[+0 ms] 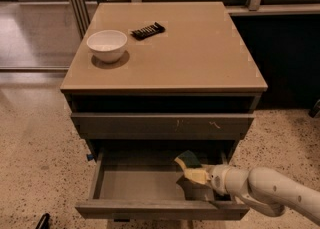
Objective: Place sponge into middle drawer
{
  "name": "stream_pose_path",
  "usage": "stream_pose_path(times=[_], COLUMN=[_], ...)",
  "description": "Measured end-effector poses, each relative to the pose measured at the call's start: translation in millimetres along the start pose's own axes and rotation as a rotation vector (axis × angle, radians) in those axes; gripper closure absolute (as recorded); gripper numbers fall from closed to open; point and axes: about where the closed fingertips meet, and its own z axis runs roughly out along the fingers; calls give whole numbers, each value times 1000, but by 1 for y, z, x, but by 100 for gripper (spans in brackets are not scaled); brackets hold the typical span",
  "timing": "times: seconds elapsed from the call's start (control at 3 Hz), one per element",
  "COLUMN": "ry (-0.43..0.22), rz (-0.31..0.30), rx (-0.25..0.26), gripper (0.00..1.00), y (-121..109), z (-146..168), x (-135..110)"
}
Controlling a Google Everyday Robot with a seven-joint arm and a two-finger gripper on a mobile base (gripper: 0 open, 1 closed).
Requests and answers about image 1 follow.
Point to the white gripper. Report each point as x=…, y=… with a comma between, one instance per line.
x=218, y=179

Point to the grey drawer cabinet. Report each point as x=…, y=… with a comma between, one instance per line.
x=199, y=65

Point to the white ceramic bowl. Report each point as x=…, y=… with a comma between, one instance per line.
x=107, y=45

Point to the open grey middle drawer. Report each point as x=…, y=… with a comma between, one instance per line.
x=149, y=185

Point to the black snack bar wrapper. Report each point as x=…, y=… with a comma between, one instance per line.
x=148, y=31

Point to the black object on floor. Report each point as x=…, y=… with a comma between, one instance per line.
x=43, y=223

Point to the blue cabinet knob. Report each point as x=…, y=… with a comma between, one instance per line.
x=89, y=157

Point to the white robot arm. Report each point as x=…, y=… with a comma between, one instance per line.
x=262, y=189

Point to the green and yellow sponge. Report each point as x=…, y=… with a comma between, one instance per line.
x=187, y=160

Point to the grey top drawer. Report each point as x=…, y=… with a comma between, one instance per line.
x=145, y=126

